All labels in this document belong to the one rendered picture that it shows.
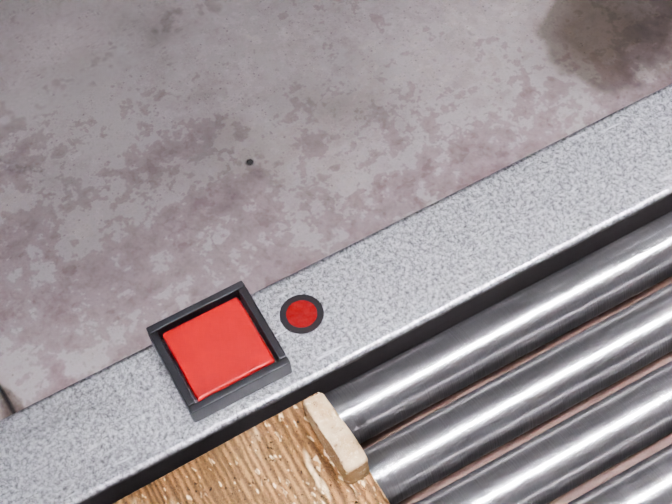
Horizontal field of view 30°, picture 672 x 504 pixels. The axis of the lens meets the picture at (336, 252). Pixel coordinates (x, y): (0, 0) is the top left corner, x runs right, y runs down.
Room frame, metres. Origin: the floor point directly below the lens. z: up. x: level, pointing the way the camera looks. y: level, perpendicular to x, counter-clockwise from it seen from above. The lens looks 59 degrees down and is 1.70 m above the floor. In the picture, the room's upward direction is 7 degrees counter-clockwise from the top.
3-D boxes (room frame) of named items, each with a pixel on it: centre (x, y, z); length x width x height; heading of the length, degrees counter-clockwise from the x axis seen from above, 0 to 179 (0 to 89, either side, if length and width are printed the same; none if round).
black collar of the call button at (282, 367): (0.41, 0.09, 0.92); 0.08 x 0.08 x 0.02; 23
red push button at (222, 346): (0.41, 0.09, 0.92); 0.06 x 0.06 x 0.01; 23
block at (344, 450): (0.32, 0.01, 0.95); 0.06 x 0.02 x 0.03; 24
